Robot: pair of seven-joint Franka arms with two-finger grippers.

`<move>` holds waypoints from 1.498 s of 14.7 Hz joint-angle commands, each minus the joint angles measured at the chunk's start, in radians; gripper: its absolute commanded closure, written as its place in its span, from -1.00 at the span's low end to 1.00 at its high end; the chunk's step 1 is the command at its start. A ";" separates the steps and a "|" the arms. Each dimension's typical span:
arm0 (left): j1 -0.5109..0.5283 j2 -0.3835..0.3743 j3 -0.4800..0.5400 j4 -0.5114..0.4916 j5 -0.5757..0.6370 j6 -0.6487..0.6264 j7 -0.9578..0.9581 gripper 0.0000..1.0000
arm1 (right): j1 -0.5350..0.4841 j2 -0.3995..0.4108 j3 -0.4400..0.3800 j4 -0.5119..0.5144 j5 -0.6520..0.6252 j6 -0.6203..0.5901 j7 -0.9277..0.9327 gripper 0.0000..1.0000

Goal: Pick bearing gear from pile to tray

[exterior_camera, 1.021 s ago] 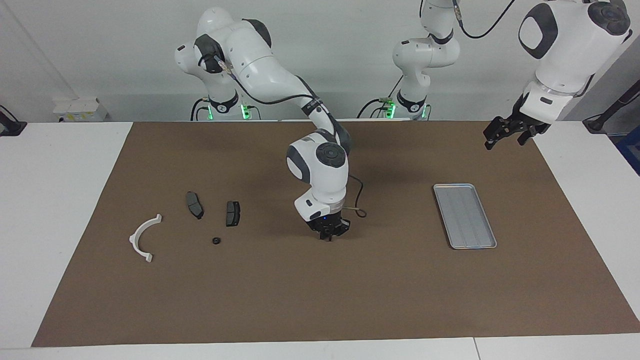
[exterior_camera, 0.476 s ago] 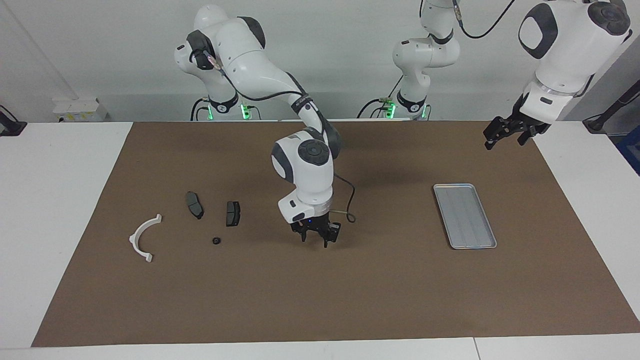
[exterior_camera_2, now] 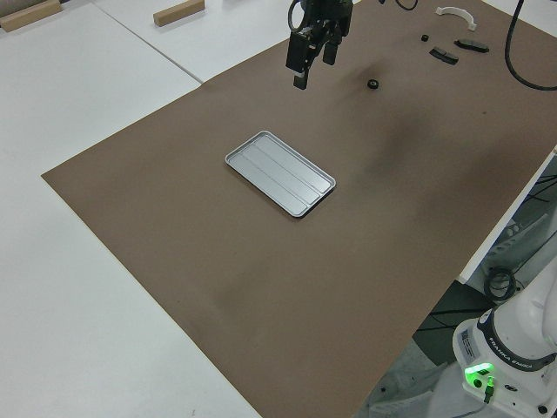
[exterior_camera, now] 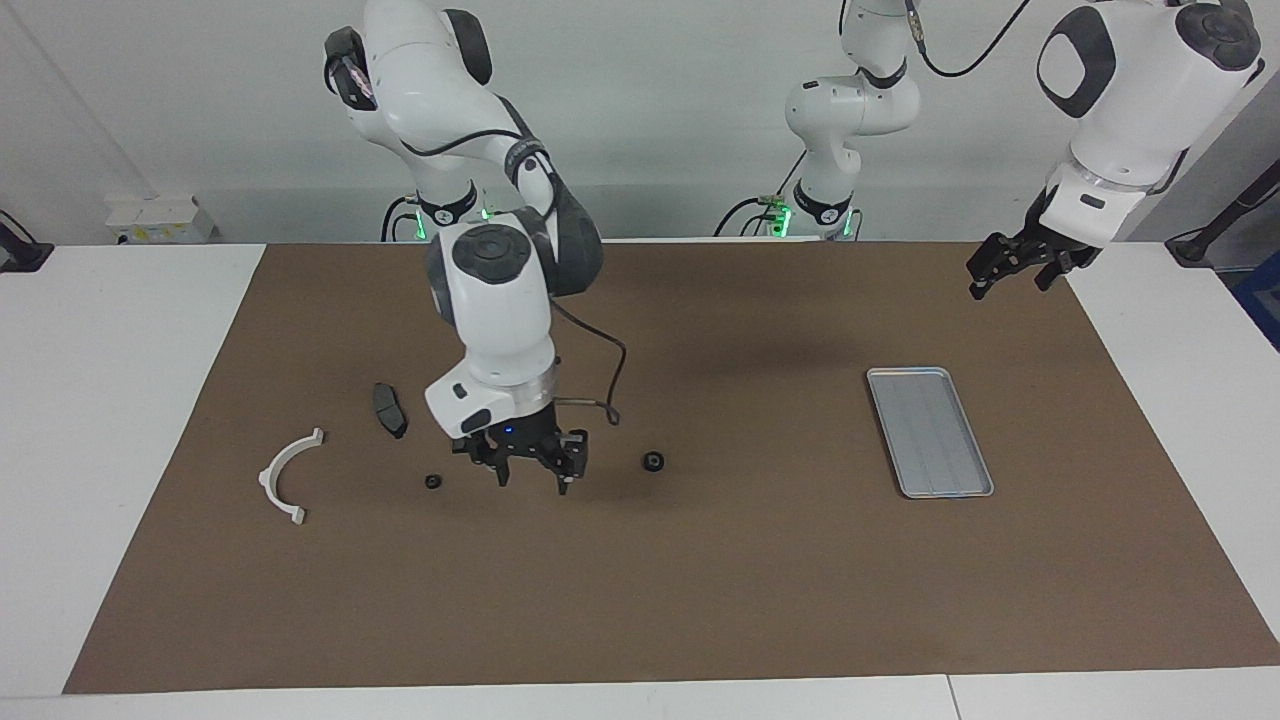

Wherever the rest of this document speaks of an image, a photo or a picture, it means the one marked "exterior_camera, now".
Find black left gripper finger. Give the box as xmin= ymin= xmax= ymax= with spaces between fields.
xmin=1034 ymin=252 xmax=1078 ymax=294
xmin=965 ymin=233 xmax=1033 ymax=302

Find silver metal tray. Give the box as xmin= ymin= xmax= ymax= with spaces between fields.
xmin=866 ymin=367 xmax=995 ymax=499

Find long dark brake pad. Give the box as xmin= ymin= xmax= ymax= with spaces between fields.
xmin=372 ymin=383 xmax=409 ymax=440

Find black stand with pole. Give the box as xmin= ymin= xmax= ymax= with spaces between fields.
xmin=1165 ymin=160 xmax=1280 ymax=266

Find brown table mat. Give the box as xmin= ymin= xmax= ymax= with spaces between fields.
xmin=62 ymin=240 xmax=1280 ymax=696

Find blue box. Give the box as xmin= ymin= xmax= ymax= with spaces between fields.
xmin=1232 ymin=275 xmax=1280 ymax=351

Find white socket box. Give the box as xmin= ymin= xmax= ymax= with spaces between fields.
xmin=105 ymin=195 xmax=217 ymax=245

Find black table clamp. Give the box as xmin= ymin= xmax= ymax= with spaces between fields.
xmin=0 ymin=210 xmax=54 ymax=273

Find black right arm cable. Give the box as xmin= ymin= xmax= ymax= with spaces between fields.
xmin=548 ymin=298 xmax=629 ymax=428

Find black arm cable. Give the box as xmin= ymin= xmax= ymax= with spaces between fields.
xmin=903 ymin=0 xmax=1033 ymax=79
xmin=548 ymin=298 xmax=629 ymax=428

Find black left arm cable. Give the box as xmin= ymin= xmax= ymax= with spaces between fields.
xmin=903 ymin=0 xmax=1033 ymax=79

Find white curved plastic bracket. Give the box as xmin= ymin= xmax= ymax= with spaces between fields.
xmin=258 ymin=428 xmax=326 ymax=526

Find black base cable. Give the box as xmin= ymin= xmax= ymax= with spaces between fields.
xmin=714 ymin=150 xmax=809 ymax=239
xmin=381 ymin=195 xmax=421 ymax=242

